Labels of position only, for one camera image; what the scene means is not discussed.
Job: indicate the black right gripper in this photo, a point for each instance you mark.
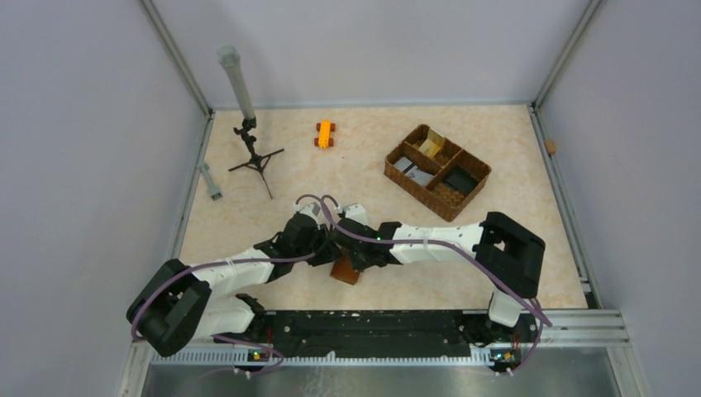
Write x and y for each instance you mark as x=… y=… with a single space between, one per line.
x=359 y=265

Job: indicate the woven wicker divided basket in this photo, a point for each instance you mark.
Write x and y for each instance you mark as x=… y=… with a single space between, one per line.
x=444 y=202

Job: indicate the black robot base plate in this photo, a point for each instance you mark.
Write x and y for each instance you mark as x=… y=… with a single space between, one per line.
x=383 y=334

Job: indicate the grey metal bracket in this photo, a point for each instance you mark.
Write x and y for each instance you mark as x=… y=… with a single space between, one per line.
x=213 y=189

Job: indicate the aluminium frame rail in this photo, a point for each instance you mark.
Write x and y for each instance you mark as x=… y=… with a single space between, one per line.
x=595 y=326

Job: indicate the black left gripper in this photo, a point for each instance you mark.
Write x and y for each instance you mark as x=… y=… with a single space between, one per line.
x=330 y=251

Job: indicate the brown leather card holder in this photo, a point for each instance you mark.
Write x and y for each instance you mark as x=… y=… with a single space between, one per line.
x=343 y=271

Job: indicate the orange toy car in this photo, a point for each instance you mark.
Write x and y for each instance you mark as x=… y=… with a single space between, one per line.
x=324 y=138

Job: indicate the black card in basket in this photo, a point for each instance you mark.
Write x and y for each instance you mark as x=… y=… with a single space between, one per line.
x=460 y=180

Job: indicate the small wooden block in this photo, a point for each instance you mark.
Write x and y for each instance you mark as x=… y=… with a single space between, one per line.
x=550 y=146

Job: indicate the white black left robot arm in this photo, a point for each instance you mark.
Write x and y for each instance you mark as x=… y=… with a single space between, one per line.
x=184 y=302

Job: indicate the black tripod with grey tube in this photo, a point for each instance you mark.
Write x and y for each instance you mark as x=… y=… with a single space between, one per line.
x=230 y=60

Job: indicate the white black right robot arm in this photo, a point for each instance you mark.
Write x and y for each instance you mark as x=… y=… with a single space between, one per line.
x=506 y=252

